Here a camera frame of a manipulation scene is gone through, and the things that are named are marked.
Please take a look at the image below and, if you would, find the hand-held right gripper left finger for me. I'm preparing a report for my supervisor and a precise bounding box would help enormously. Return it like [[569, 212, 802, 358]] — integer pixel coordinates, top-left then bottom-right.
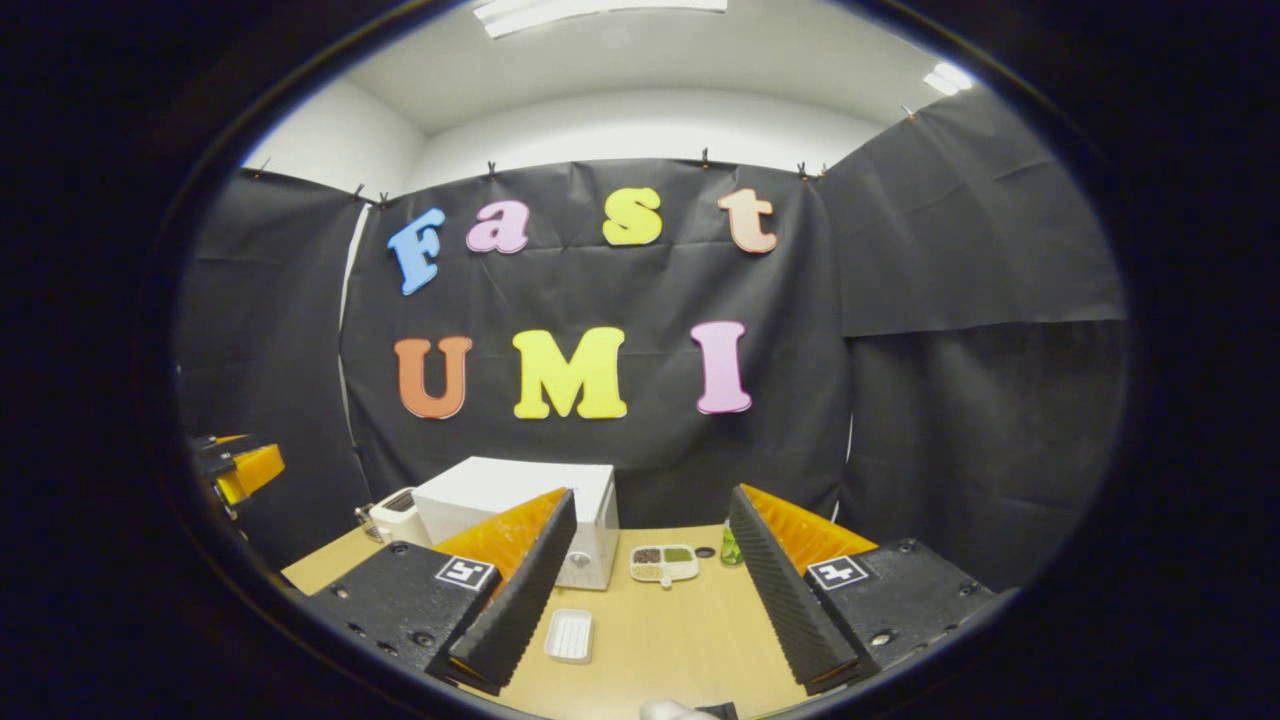
[[300, 487, 579, 698]]

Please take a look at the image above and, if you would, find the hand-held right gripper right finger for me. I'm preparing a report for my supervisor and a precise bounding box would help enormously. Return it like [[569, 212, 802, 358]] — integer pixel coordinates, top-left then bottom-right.
[[728, 483, 1001, 698]]

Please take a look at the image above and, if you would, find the white microwave oven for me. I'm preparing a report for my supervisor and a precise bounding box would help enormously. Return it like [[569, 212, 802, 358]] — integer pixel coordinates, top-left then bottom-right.
[[413, 457, 619, 591]]

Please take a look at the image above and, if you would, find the white plastic tray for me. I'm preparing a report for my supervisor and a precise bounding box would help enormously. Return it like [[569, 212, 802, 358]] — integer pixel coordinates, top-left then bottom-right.
[[544, 608, 595, 665]]

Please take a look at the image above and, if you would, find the divided dish of beans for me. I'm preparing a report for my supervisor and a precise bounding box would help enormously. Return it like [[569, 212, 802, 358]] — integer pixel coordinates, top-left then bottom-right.
[[629, 544, 700, 590]]

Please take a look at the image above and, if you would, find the white toaster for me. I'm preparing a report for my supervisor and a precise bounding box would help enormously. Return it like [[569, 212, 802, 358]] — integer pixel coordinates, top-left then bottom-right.
[[368, 487, 433, 548]]

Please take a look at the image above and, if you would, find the black backdrop cloth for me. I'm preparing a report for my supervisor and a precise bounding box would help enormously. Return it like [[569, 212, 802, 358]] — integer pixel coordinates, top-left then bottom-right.
[[175, 90, 1129, 591]]

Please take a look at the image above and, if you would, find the row of black cloth clips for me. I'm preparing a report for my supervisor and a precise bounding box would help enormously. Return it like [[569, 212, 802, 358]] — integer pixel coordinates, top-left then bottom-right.
[[255, 105, 916, 208]]

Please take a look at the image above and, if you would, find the long ceiling light panel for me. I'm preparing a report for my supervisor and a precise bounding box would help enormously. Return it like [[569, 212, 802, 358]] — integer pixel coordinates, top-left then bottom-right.
[[473, 0, 729, 40]]

